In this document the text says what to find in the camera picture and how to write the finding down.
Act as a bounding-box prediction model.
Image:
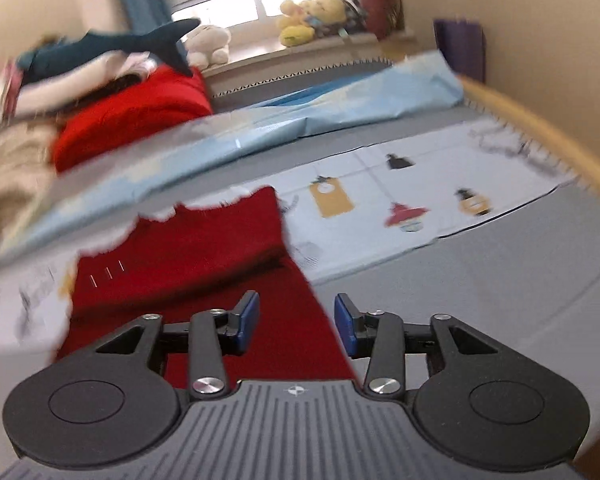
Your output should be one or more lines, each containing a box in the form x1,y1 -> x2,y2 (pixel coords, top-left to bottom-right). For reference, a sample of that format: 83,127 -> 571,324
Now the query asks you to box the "dark red knit sweater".
56,186 -> 355,382

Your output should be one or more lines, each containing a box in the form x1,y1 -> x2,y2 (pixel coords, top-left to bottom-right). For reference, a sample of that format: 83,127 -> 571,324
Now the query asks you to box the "grey printed bed sheet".
0,106 -> 600,473

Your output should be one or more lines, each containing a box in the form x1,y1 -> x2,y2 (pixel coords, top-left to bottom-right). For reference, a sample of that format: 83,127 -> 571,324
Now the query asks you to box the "light blue patterned quilt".
0,51 -> 464,266

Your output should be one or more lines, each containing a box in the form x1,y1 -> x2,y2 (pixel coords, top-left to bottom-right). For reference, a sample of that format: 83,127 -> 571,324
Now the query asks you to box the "beige folded blanket stack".
0,119 -> 59,238

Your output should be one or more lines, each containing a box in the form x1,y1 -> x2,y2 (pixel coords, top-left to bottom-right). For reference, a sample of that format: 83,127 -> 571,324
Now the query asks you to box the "bright red folded blanket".
52,66 -> 212,174

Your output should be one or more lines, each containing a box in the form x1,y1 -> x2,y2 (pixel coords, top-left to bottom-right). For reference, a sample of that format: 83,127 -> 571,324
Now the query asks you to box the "teal shark plush toy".
15,18 -> 200,84

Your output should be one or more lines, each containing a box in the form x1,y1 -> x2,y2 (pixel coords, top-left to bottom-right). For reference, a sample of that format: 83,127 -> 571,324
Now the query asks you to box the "purple paper bag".
434,18 -> 486,84

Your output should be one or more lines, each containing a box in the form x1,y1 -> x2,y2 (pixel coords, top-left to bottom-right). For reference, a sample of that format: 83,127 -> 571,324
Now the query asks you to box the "white plush toy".
184,25 -> 232,70

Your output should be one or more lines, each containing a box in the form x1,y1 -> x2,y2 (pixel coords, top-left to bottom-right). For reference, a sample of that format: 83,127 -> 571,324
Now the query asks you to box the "dark red cushion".
361,0 -> 405,40

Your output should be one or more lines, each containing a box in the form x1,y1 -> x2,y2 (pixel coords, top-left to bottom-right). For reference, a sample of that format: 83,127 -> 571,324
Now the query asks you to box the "yellow plush toy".
276,0 -> 348,48

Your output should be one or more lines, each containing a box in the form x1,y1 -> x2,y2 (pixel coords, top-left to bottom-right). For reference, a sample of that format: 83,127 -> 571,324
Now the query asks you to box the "wooden bed frame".
457,75 -> 600,198

